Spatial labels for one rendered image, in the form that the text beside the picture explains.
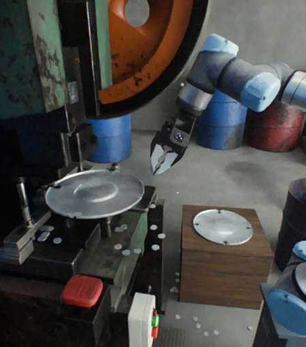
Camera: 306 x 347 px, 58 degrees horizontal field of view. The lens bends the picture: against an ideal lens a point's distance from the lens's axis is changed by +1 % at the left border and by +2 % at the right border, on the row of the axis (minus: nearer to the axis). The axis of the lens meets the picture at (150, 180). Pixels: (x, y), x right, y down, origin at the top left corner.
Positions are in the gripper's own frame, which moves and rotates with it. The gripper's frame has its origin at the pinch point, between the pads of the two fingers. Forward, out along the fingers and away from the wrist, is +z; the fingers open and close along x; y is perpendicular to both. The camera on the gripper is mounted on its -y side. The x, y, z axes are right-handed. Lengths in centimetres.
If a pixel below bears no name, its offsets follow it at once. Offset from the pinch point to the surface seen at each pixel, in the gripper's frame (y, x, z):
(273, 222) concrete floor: 110, -103, 49
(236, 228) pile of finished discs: 49, -53, 32
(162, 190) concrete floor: 145, -25, 85
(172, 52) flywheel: 33.8, 10.9, -26.2
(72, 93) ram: 2.2, 28.4, -8.6
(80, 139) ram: -2.3, 21.5, -0.1
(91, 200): -4.7, 12.3, 14.7
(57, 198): -4.3, 21.6, 19.2
